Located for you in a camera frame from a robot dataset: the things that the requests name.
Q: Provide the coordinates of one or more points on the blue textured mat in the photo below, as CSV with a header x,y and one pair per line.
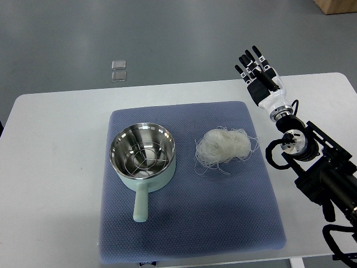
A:
x,y
198,212

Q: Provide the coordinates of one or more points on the wire steaming rack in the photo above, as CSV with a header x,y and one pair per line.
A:
x,y
144,163

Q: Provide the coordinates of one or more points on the clear square floor tile upper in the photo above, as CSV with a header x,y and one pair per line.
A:
x,y
118,64

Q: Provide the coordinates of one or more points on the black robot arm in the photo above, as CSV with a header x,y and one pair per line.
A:
x,y
325,173

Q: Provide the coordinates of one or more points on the white vermicelli bundle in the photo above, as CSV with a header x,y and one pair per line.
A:
x,y
222,145

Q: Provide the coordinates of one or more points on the brown cardboard box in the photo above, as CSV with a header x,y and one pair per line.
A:
x,y
333,7

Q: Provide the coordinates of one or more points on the mint green steel pot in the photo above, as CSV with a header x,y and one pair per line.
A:
x,y
135,137

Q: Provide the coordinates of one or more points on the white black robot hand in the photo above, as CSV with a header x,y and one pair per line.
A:
x,y
264,85

